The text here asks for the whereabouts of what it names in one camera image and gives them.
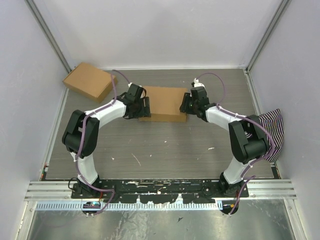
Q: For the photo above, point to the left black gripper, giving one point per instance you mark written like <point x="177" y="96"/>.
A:
<point x="146" y="111"/>

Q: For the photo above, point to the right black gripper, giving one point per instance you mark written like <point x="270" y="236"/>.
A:
<point x="184" y="107"/>

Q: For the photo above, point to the brown cardboard box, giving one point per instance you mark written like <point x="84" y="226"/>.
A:
<point x="164" y="103"/>
<point x="90" y="81"/>

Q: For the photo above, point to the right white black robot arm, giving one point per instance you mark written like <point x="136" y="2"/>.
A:
<point x="247" y="140"/>

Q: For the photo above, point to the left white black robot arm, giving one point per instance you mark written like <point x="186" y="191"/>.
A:
<point x="81" y="137"/>

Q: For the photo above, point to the folded brown cardboard box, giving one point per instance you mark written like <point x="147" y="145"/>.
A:
<point x="90" y="81"/>

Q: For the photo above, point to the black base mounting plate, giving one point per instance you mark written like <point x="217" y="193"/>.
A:
<point x="159" y="191"/>

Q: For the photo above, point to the striped purple white cloth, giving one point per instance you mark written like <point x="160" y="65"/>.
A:
<point x="272" y="122"/>

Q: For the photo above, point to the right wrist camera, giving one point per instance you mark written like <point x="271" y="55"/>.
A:
<point x="198" y="92"/>

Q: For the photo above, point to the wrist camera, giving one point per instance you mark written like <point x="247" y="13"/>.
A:
<point x="135" y="93"/>
<point x="198" y="92"/>

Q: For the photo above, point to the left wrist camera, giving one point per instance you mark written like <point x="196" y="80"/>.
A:
<point x="135" y="93"/>

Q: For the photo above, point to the aluminium front rail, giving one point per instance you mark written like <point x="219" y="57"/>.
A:
<point x="257" y="189"/>

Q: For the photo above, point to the right aluminium corner post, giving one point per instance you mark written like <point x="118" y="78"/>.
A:
<point x="280" y="10"/>

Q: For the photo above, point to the aluminium corner post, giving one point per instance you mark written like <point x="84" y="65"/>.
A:
<point x="280" y="10"/>
<point x="47" y="33"/>

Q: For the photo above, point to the slotted white cable duct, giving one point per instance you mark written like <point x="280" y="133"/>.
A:
<point x="95" y="206"/>

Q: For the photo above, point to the left aluminium corner post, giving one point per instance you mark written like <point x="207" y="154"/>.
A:
<point x="47" y="33"/>

